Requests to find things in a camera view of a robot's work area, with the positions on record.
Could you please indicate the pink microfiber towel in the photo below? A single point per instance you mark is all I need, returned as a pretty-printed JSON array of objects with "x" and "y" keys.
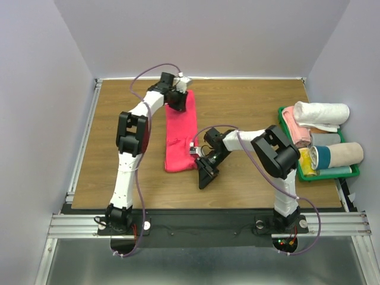
[{"x": 181, "y": 127}]

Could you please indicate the green plastic bin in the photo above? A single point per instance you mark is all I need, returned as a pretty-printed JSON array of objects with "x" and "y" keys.
[{"x": 354, "y": 167}]

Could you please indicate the beige rolled towel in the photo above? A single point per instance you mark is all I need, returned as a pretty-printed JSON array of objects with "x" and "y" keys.
[{"x": 337, "y": 155}]

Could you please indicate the white rolled towel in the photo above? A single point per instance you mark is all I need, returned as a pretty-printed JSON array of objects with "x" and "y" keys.
[{"x": 321, "y": 113}]

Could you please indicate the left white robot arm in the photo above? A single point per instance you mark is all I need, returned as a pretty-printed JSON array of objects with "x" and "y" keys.
[{"x": 132, "y": 138}]

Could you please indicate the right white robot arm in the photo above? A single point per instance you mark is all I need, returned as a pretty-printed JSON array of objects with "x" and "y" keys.
[{"x": 273, "y": 154}]

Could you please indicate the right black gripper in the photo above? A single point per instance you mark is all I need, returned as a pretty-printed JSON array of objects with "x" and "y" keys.
[{"x": 206, "y": 171}]

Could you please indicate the grey rolled towel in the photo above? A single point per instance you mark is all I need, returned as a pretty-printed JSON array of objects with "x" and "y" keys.
[{"x": 319, "y": 139}]

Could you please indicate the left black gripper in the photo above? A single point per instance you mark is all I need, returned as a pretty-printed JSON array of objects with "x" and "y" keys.
[{"x": 181, "y": 106}]

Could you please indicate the teal rolled towel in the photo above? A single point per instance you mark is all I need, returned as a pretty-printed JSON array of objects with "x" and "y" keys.
[{"x": 334, "y": 171}]

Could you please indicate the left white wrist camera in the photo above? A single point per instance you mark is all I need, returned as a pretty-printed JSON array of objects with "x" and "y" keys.
[{"x": 182, "y": 83}]

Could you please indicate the yellow towel in bin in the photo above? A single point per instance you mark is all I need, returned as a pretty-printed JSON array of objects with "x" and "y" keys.
[{"x": 305, "y": 163}]

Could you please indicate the aluminium frame rail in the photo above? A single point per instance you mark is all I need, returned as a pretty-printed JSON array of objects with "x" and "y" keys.
[{"x": 71, "y": 226}]

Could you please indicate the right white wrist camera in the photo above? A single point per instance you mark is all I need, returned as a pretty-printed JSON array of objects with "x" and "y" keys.
[{"x": 195, "y": 151}]

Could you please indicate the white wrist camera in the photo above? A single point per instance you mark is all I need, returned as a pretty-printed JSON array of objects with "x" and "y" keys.
[
  {"x": 195, "y": 151},
  {"x": 182, "y": 83}
]

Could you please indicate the pink rolled towel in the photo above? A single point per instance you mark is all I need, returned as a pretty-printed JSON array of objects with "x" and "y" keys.
[{"x": 300, "y": 135}]

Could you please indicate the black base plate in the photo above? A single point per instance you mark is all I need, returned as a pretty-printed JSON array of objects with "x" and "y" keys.
[{"x": 193, "y": 229}]

